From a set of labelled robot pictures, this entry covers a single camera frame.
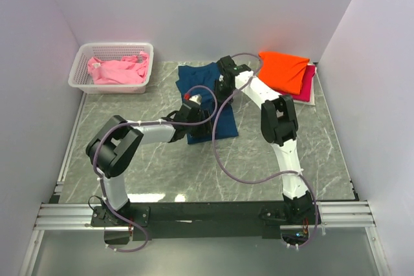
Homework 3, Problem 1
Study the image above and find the aluminium extrusion rail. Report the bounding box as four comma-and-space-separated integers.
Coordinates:
34, 201, 376, 231

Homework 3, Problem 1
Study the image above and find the folded orange t shirt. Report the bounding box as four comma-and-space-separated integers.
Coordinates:
257, 51, 310, 95

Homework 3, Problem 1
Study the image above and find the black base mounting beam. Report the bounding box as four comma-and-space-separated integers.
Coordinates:
91, 201, 321, 244

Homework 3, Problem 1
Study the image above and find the folded magenta t shirt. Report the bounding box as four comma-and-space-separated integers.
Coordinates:
281, 64, 317, 103

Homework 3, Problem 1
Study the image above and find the navy blue t shirt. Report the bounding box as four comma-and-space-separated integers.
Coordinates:
175, 61, 240, 145

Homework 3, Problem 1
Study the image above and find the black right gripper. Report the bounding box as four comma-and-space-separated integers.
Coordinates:
212, 79, 234, 109

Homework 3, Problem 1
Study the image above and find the pink t shirt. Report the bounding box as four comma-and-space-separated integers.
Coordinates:
87, 51, 150, 85

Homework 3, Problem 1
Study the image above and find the folded white t shirt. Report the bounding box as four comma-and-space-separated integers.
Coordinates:
292, 62, 320, 107

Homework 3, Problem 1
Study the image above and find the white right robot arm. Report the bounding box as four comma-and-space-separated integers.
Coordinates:
212, 56, 318, 224

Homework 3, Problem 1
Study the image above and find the white perforated plastic basket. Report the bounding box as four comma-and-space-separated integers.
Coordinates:
68, 42, 154, 94

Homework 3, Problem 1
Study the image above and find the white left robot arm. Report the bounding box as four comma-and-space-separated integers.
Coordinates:
85, 95, 217, 226

